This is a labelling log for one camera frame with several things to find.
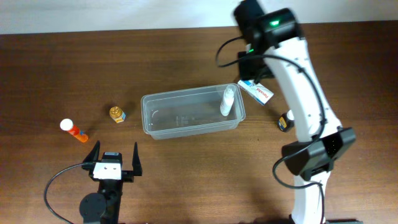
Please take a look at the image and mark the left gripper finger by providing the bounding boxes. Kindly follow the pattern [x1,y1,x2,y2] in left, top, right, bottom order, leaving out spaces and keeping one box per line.
[132,142,142,176]
[82,141,100,170]

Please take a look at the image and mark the white blue medicine box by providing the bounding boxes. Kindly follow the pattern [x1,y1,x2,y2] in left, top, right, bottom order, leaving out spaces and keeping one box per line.
[238,80,274,106]

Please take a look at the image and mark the white spray bottle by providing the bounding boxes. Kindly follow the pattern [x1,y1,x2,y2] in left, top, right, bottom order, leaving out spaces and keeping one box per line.
[220,85,234,116]

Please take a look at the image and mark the dark bottle white cap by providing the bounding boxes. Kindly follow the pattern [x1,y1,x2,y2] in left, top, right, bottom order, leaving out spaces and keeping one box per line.
[277,110,295,133]

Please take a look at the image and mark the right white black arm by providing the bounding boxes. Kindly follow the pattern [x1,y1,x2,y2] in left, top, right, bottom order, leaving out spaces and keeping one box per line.
[233,1,356,223]

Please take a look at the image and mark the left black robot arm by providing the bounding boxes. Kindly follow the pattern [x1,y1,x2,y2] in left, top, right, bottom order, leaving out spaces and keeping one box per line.
[79,141,142,223]

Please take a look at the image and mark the clear plastic container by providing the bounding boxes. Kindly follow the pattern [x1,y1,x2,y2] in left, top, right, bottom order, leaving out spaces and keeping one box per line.
[141,83,246,140]

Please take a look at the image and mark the orange bottle white cap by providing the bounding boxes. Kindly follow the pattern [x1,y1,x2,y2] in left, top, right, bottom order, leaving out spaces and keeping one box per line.
[60,118,89,142]

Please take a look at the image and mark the gold lid balm jar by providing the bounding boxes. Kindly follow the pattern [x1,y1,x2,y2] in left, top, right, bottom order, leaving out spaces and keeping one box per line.
[109,106,126,123]

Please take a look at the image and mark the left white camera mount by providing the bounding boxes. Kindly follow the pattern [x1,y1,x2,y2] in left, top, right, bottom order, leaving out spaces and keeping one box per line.
[93,162,122,180]

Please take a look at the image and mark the right black cable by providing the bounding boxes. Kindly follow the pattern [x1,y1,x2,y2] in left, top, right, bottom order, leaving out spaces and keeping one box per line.
[215,35,327,224]

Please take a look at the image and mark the black cable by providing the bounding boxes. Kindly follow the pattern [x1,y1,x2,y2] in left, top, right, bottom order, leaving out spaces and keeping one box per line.
[44,162,96,224]
[215,35,327,224]

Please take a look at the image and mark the left black cable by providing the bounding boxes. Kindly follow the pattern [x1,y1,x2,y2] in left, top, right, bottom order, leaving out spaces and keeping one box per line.
[44,162,96,224]

